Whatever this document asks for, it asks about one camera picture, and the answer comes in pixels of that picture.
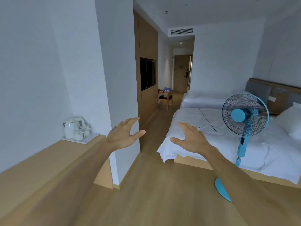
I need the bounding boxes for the person's right hand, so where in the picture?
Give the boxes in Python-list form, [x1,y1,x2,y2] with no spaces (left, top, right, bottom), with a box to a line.
[170,122,212,155]

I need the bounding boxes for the person's left hand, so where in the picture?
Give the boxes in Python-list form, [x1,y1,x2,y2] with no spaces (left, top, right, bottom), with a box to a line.
[104,117,146,152]

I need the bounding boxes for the wooden chair curved backrest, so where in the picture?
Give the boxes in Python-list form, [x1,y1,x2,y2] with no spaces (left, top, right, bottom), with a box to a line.
[158,89,173,111]

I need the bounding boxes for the person's left forearm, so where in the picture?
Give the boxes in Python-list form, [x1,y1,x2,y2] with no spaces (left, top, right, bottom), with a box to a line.
[14,138,117,226]

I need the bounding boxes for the person's right forearm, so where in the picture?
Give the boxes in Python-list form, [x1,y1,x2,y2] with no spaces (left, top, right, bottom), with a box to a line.
[202,145,301,226]

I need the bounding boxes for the white tray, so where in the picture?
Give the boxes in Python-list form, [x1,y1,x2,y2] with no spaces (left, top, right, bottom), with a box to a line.
[61,132,100,145]

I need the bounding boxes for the white cup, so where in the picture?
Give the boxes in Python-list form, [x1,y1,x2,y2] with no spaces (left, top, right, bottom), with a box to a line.
[74,128,85,141]
[80,124,92,136]

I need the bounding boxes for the white electric kettle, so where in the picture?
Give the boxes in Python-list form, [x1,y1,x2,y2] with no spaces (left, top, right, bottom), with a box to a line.
[62,117,86,140]

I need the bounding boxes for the blue standing fan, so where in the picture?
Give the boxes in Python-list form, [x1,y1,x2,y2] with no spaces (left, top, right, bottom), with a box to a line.
[215,93,270,202]

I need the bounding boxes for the wooden door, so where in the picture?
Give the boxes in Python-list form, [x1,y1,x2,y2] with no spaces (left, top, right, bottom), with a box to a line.
[173,55,193,93]

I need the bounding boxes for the wooden table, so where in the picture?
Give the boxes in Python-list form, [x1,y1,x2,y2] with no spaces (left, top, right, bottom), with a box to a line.
[0,135,114,226]

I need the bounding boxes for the white pillow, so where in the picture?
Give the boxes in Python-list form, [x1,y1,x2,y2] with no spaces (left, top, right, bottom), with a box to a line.
[275,102,301,141]

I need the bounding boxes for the wooden headboard grey pads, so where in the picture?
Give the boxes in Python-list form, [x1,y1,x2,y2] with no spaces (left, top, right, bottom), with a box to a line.
[245,78,301,116]

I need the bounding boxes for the white air vent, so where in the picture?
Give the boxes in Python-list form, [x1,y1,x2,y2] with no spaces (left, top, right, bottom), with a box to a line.
[170,28,194,35]

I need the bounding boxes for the white bed with black cable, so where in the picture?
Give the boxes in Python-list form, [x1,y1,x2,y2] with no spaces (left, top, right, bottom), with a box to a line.
[157,107,301,189]

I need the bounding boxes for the thin black cable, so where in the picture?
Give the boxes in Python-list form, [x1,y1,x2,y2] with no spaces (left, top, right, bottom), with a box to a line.
[199,109,217,132]

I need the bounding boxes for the black wall television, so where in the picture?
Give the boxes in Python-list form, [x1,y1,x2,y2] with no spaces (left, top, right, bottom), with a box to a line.
[140,57,156,92]

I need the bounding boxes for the wooden wall panel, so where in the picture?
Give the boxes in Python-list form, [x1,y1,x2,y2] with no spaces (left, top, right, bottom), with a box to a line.
[133,9,159,130]

